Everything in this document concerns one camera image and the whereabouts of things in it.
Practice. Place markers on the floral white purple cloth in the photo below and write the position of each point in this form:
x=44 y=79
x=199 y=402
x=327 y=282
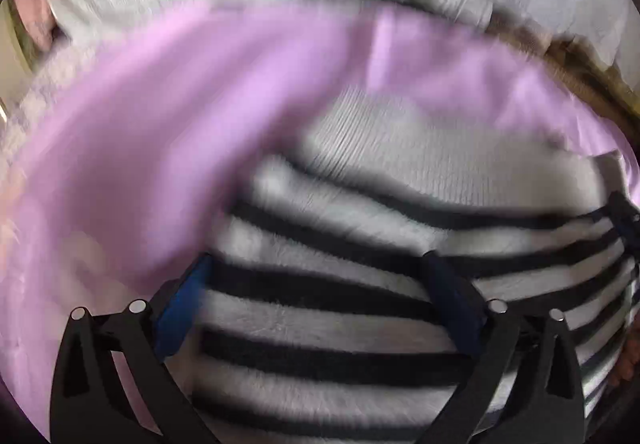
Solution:
x=61 y=67

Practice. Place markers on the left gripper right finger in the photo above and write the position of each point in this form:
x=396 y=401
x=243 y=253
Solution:
x=524 y=384

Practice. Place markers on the lilac printed bed sheet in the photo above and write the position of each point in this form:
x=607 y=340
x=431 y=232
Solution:
x=132 y=173

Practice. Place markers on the black white striped sweater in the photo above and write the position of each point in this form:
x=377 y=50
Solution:
x=315 y=326

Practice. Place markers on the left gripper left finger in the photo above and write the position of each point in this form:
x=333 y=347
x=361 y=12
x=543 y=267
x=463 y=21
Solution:
x=88 y=403

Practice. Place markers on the pink pillow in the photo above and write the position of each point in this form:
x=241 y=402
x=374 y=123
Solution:
x=39 y=22

